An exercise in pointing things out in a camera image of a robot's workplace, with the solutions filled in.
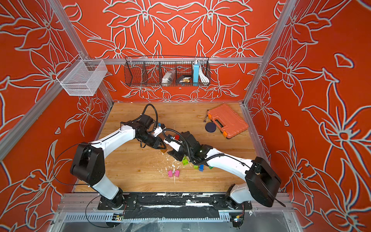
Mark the black item in basket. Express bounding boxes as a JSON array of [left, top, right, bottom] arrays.
[[175, 74, 193, 84]]

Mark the white cable bundle in basket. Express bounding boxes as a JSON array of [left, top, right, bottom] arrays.
[[198, 67, 210, 86]]

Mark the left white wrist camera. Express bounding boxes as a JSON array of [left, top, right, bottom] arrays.
[[152, 123, 166, 137]]

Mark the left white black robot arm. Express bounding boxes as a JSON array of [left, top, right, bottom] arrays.
[[70, 103, 166, 209]]

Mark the clear acrylic wall box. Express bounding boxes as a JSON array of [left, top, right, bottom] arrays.
[[57, 60, 107, 96]]

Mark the white slotted cable duct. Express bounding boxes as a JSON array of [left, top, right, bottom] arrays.
[[63, 212, 124, 222]]

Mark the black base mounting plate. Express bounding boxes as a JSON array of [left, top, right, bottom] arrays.
[[98, 192, 252, 221]]

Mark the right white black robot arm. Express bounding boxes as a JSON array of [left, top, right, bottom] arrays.
[[161, 128, 281, 207]]

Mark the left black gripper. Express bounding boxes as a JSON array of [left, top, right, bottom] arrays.
[[139, 131, 167, 149]]

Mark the orange plastic tool case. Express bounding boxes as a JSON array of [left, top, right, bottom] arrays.
[[207, 103, 249, 139]]

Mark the light blue box in basket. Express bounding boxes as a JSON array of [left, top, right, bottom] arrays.
[[192, 61, 200, 87]]

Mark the dark round disc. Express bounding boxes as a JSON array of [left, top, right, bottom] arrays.
[[205, 122, 216, 133]]

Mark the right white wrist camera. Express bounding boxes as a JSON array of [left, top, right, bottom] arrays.
[[164, 138, 182, 152]]

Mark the grey plastic bag in basket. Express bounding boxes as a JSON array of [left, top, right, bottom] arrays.
[[161, 70, 176, 87]]

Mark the black wire wall basket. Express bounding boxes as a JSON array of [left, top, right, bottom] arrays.
[[124, 56, 211, 87]]

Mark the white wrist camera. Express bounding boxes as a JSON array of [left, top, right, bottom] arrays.
[[164, 138, 182, 152], [152, 123, 166, 137]]

